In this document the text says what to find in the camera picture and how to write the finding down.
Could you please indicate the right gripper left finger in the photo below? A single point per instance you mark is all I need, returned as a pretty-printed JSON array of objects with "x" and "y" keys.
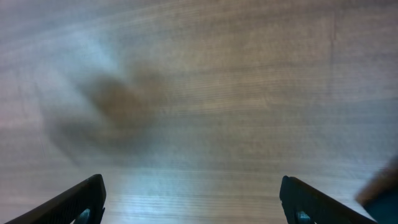
[{"x": 83, "y": 203}]

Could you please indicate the navy blue garment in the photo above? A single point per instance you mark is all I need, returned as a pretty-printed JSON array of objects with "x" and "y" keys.
[{"x": 379, "y": 196}]

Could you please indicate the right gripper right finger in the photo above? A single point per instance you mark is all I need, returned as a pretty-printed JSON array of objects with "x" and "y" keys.
[{"x": 304, "y": 204}]

